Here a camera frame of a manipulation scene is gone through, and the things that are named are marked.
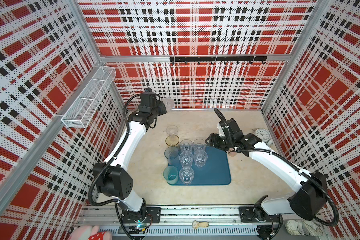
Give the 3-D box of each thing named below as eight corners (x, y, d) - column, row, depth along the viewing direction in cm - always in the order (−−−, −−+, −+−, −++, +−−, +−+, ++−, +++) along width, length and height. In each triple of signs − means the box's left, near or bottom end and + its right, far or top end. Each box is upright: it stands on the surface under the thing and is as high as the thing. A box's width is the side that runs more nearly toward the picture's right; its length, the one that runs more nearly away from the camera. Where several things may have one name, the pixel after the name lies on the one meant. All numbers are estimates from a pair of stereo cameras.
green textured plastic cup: (164, 185, 85) (162, 179, 77) (166, 172, 89) (163, 165, 82) (178, 185, 85) (176, 179, 77) (178, 172, 89) (177, 165, 82)
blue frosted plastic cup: (166, 166, 90) (163, 157, 82) (167, 155, 95) (165, 146, 86) (178, 166, 90) (177, 157, 82) (179, 155, 95) (178, 146, 86)
